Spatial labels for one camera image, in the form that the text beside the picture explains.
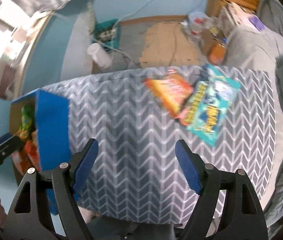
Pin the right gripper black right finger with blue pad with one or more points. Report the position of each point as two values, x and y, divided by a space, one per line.
242 216

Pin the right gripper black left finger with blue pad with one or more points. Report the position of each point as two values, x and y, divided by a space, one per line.
29 215

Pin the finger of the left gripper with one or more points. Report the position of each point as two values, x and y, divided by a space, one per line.
8 145

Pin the orange snack in box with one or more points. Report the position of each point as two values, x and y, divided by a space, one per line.
28 156

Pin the green snack bag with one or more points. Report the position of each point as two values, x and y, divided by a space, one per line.
27 122

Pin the blue cardboard box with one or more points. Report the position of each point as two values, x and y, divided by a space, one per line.
51 123

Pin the grey chevron tablecloth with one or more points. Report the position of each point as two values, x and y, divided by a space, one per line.
136 175

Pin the teal cartoon snack bag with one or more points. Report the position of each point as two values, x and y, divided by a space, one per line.
205 110

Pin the white plastic bottle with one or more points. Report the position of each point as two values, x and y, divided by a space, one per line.
99 55

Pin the red orange chip bag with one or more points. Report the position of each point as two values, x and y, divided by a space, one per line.
172 91

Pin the teal basket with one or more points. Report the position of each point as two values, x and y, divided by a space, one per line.
108 34

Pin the orange juice bottle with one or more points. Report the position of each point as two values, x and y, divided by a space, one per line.
217 52

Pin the grey blanket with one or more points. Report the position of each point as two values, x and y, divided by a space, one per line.
263 50

